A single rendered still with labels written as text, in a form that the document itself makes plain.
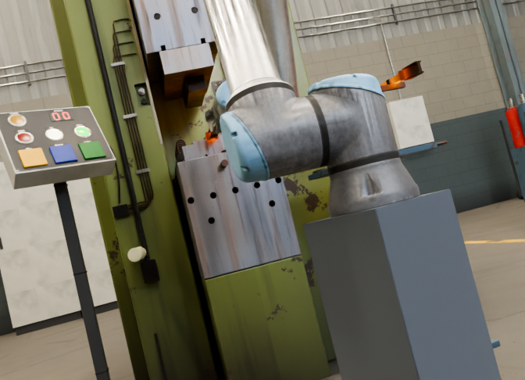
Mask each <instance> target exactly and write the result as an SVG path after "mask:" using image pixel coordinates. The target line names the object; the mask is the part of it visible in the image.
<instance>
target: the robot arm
mask: <svg viewBox="0 0 525 380"><path fill-rule="evenodd" d="M203 2H204V5H205V10H206V12H207V16H208V18H209V23H210V26H211V29H212V34H213V37H214V39H215V43H216V47H217V50H218V53H219V56H220V61H221V63H222V66H223V71H224V74H225V77H226V81H225V80H224V79H222V80H218V81H212V82H211V85H212V91H213V94H214V96H215V99H214V101H213V104H212V108H211V109H209V110H208V111H206V112H205V121H206V122H207V123H208V125H209V129H210V131H211V132H213V125H214V123H215V122H216V126H215V129H216V134H218V132H219V133H222V137H223V143H224V145H225V149H226V151H227V155H228V157H229V160H230V163H231V166H232V167H233V169H234V172H235V174H236V175H237V176H238V177H239V179H240V180H242V181H244V182H247V183H249V182H255V181H268V180H269V179H273V178H276V177H283V176H286V175H289V174H296V173H299V172H302V171H307V170H312V169H316V168H319V167H325V166H327V169H328V173H329V176H330V191H329V206H328V212H329V215H330V217H338V216H342V215H346V214H350V213H356V212H359V211H363V210H369V209H373V208H376V207H379V206H385V205H388V204H392V203H397V202H401V201H404V200H407V199H412V198H416V197H418V196H420V190H419V187H418V185H417V184H416V183H415V181H414V180H413V178H412V177H411V175H410V174H409V172H408V171H407V170H406V168H405V167H404V165H403V164H402V161H401V158H400V155H399V152H398V146H397V144H396V141H395V135H394V132H393V129H392V126H391V120H390V117H389V114H388V108H387V105H386V102H385V97H384V94H383V92H382V90H381V87H380V84H379V81H378V80H377V79H376V78H375V77H374V76H372V75H369V74H365V73H354V74H346V75H341V76H336V77H331V78H327V79H325V80H322V81H321V82H316V83H315V84H313V85H311V86H310V87H309V90H308V95H307V96H303V97H299V93H298V81H297V75H296V69H295V57H294V51H293V44H292V38H291V27H290V20H289V14H288V3H287V0H203Z"/></svg>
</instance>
